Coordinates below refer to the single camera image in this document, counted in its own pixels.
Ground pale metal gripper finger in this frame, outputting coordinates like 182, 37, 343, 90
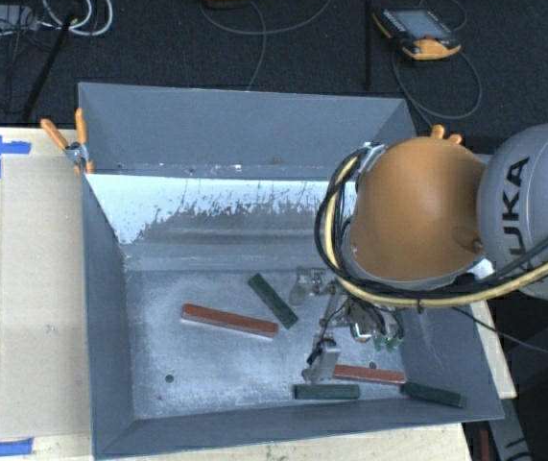
288, 266, 327, 306
300, 332, 343, 385

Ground dark green flat block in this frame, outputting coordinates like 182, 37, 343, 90
401, 381, 468, 409
247, 272, 300, 330
294, 383, 362, 401

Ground red-brown flat block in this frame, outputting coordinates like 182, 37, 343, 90
333, 363, 408, 386
180, 303, 280, 339

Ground grey metal bin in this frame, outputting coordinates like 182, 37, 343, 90
77, 82, 506, 460

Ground pale flat board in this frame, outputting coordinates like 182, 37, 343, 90
0, 154, 93, 442

